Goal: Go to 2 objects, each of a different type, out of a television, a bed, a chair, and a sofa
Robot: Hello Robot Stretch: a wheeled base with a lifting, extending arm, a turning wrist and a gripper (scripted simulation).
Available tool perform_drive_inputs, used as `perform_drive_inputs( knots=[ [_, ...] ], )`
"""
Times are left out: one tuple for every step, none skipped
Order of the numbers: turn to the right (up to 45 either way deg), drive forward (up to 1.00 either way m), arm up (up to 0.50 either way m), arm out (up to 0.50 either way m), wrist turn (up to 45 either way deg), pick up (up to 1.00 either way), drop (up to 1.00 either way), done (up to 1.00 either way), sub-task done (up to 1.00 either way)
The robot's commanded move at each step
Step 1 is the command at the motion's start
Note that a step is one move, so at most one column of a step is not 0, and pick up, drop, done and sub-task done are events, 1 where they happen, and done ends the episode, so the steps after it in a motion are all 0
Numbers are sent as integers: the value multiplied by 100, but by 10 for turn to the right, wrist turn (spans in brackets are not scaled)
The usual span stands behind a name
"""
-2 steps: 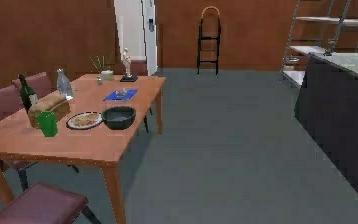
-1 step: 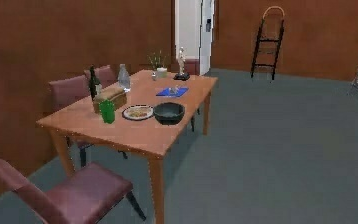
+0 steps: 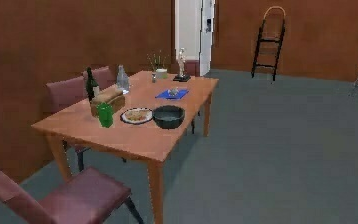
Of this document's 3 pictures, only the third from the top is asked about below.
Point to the small grey object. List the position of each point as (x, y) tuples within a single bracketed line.
[(173, 91)]

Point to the black round pot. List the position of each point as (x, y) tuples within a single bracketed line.
[(168, 116)]

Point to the white room door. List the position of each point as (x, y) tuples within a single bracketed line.
[(206, 35)]

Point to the maroon padded chair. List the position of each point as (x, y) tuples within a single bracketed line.
[(83, 196), (65, 93), (102, 76)]

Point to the brown bread loaf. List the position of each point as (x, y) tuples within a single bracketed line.
[(107, 98)]

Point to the dark green wine bottle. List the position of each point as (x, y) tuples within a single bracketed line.
[(91, 85)]

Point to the orange wooden dining table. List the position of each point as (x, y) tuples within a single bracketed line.
[(137, 136)]

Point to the blue cloth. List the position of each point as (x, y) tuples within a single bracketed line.
[(172, 94)]

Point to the clear glass bottle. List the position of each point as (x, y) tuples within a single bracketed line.
[(122, 80)]

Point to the small grey shaker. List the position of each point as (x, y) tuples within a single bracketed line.
[(154, 77)]

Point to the black step ladder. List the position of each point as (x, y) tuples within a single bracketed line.
[(269, 43)]

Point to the white plate with food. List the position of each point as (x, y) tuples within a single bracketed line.
[(136, 115)]

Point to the white statue on black base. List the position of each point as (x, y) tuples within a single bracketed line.
[(181, 65)]

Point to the white pot with plant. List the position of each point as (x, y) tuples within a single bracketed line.
[(160, 70)]

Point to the green cup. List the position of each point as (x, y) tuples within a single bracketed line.
[(105, 115)]

